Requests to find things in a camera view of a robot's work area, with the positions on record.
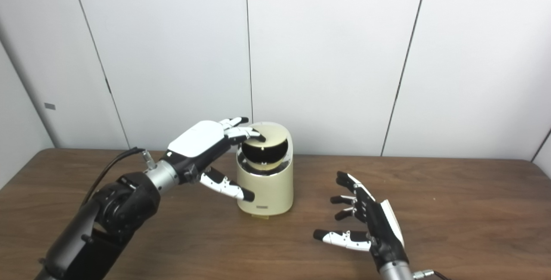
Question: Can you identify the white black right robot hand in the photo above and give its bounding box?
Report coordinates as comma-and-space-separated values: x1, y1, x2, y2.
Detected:
313, 171, 409, 272

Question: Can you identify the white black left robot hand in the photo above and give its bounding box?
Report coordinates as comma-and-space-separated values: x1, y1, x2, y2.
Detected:
161, 117, 266, 202

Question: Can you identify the round cream bin lid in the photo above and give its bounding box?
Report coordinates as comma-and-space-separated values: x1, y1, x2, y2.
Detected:
248, 125, 288, 148

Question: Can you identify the cream-colored desktop bin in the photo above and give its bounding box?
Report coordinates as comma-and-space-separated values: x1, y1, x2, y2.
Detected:
236, 122, 294, 217

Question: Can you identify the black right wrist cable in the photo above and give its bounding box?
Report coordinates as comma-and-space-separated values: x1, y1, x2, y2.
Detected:
412, 269, 450, 280

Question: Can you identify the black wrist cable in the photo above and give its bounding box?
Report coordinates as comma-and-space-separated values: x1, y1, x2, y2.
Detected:
412, 269, 450, 280
80, 147, 158, 207

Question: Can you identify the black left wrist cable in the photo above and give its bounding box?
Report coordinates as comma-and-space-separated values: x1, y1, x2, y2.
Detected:
80, 147, 158, 207

